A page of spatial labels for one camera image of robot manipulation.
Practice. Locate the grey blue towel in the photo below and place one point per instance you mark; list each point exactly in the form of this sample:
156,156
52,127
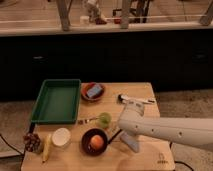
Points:
133,145

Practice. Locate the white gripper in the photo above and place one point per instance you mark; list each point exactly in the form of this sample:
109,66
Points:
129,136

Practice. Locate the bunch of dark grapes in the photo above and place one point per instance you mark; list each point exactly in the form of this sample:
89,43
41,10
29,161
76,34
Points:
31,142

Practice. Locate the yellow banana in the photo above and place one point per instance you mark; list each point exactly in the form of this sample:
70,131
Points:
46,149

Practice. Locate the white paper cup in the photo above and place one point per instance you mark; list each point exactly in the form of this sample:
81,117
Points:
61,137

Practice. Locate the green plastic tray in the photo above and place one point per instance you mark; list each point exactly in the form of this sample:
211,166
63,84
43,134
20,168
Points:
57,102

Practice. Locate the blue sponge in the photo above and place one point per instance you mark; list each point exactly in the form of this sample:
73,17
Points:
95,90

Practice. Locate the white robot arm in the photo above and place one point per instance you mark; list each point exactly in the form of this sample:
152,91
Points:
194,132

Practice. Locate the orange fruit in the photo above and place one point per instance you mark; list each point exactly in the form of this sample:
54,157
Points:
96,142

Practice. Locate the black frying pan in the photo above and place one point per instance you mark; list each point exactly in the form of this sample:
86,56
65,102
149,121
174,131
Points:
85,142

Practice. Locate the orange bowl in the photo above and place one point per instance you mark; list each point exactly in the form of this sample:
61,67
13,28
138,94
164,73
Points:
86,87

